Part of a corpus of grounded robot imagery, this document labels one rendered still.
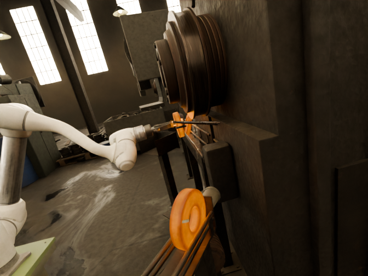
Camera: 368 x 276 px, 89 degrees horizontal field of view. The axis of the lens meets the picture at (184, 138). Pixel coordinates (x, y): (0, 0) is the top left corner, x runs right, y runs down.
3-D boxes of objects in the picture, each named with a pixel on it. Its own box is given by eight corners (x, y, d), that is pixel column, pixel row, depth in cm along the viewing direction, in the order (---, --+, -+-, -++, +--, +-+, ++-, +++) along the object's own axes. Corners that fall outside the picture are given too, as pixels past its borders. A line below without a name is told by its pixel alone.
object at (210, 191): (221, 202, 65) (219, 187, 64) (213, 218, 58) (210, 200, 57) (205, 200, 68) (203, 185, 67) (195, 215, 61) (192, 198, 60)
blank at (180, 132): (176, 111, 121) (171, 112, 120) (178, 111, 105) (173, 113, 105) (183, 134, 124) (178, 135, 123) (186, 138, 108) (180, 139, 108)
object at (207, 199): (217, 228, 58) (211, 196, 56) (216, 229, 58) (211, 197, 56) (195, 224, 62) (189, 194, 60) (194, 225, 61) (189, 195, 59)
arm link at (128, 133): (138, 136, 120) (139, 149, 110) (114, 143, 119) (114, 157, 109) (132, 122, 113) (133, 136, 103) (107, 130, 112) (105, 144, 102)
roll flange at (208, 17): (209, 107, 118) (194, 24, 105) (241, 118, 73) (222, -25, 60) (194, 110, 117) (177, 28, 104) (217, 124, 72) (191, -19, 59)
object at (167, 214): (176, 200, 183) (156, 130, 163) (195, 210, 163) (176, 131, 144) (159, 212, 170) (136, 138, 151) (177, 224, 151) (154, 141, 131)
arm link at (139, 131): (137, 143, 109) (148, 140, 109) (132, 128, 107) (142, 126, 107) (139, 139, 118) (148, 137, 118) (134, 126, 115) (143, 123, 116)
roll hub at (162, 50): (176, 100, 105) (164, 46, 97) (182, 103, 78) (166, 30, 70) (166, 102, 104) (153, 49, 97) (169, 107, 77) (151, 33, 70)
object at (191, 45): (194, 110, 117) (177, 28, 104) (217, 124, 72) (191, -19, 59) (184, 113, 117) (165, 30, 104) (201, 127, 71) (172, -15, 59)
